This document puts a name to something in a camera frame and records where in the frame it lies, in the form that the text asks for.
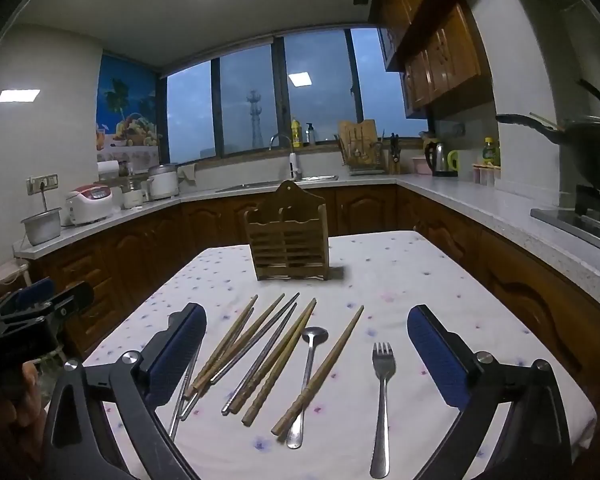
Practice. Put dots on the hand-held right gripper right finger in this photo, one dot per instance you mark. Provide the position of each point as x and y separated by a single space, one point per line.
437 355

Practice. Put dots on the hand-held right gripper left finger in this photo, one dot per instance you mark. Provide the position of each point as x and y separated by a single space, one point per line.
180 345

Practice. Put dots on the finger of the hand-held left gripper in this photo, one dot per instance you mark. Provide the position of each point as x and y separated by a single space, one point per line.
72 297
30 294

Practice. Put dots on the bunch of wooden chopsticks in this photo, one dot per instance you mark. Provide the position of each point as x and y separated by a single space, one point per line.
285 355

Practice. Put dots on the wooden utensil holder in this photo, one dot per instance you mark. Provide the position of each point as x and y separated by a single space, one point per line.
285 245

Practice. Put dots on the person's left hand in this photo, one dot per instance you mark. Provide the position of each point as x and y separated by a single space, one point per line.
27 377

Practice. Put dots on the metal fork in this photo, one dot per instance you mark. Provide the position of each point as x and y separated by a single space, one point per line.
382 375

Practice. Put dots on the metal chopstick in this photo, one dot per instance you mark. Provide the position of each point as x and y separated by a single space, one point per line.
178 407
265 352
187 407
275 317

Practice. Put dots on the metal pot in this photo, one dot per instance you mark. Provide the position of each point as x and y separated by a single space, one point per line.
42 227

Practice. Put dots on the white red rice cooker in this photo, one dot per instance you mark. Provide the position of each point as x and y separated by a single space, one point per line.
87 205

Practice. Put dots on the white floral tablecloth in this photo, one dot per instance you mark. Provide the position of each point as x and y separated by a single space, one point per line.
390 270

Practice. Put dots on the small white appliance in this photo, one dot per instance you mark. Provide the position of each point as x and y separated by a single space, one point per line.
134 195

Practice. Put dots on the wooden lower cabinets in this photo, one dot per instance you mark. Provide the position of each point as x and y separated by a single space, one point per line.
210 225

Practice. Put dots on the wooden cabinets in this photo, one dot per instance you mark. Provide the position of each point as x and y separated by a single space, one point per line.
430 55
210 225

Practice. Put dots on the metal spoon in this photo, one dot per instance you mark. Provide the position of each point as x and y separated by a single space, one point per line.
307 365

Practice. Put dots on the white round cooker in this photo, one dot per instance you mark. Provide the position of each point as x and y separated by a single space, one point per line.
162 182

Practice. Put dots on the white kitchen countertop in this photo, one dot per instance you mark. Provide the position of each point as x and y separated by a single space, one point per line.
480 200

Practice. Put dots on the hanging dish cloth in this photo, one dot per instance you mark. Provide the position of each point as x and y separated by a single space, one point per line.
186 172

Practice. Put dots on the steel sink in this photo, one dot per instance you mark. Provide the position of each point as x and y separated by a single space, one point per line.
275 184

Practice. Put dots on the spice jar set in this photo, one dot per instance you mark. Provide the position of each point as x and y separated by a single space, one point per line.
486 174

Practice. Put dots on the pink container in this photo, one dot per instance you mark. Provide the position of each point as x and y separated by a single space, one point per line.
419 165

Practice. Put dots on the steel electric kettle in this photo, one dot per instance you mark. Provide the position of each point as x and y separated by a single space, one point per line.
437 160

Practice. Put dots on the gas stove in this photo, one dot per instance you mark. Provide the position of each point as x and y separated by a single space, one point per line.
580 220

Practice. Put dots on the knife block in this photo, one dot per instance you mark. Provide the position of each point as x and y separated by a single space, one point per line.
395 160

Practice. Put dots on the metal dish rack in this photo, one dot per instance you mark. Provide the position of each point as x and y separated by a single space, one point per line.
365 167

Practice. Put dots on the yellow cap oil bottle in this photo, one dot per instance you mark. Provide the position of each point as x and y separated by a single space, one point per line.
490 155

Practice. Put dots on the chrome faucet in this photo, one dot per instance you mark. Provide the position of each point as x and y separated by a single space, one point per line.
291 157

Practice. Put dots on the yellow detergent bottle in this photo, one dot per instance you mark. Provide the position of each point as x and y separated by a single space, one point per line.
297 135

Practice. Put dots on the soap dispenser bottle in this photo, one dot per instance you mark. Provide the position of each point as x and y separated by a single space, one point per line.
310 135

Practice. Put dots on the kitchen window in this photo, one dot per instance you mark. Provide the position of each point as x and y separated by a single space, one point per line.
255 100

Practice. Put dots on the black wok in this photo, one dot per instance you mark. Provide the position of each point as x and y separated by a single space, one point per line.
595 150

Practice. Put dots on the wooden upper cabinets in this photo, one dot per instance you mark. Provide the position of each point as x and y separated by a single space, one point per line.
430 55

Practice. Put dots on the wall power outlet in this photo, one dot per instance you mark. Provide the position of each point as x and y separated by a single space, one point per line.
42 183

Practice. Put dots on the fruit print wall poster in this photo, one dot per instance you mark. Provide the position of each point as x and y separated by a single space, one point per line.
127 110

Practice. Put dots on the grey wall socket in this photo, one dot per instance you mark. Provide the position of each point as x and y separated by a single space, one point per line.
458 129

